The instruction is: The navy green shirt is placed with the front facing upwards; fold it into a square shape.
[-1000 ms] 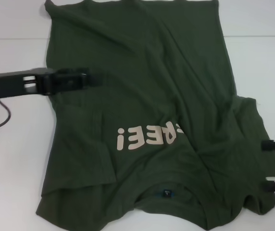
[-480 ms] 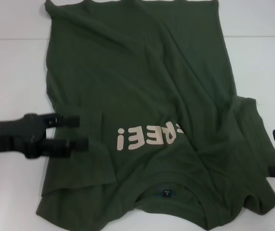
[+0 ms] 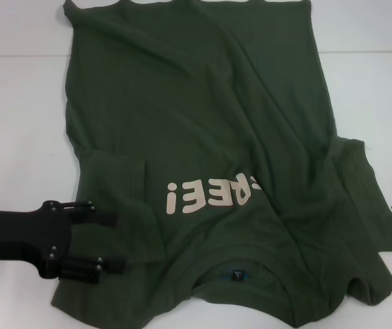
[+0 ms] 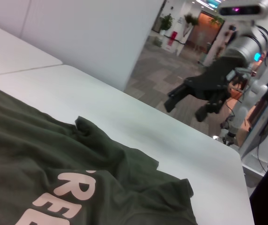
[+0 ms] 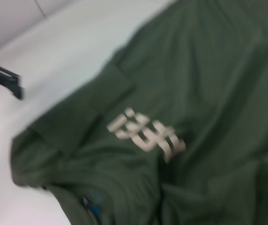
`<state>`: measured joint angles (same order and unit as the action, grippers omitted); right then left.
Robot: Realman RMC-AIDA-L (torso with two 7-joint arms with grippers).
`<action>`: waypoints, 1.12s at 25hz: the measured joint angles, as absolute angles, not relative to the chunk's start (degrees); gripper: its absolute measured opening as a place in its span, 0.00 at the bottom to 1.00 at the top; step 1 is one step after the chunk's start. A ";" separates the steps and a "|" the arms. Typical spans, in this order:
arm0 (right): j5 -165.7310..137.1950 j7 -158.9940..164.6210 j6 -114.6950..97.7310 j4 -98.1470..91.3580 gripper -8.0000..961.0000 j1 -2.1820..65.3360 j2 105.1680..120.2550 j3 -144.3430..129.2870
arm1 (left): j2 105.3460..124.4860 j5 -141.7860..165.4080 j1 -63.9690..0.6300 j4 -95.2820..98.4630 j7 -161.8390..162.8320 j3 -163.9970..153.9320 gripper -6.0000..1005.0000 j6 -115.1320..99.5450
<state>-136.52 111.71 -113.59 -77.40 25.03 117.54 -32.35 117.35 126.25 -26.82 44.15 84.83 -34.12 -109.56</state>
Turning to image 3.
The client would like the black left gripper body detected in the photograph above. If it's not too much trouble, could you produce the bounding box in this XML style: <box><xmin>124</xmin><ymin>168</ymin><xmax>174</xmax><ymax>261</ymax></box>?
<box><xmin>0</xmin><ymin>201</ymin><xmax>77</xmax><ymax>280</ymax></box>

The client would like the dark green t-shirt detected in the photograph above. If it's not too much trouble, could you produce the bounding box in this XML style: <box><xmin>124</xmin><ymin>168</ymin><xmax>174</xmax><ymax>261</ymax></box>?
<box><xmin>50</xmin><ymin>0</ymin><xmax>392</xmax><ymax>329</ymax></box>

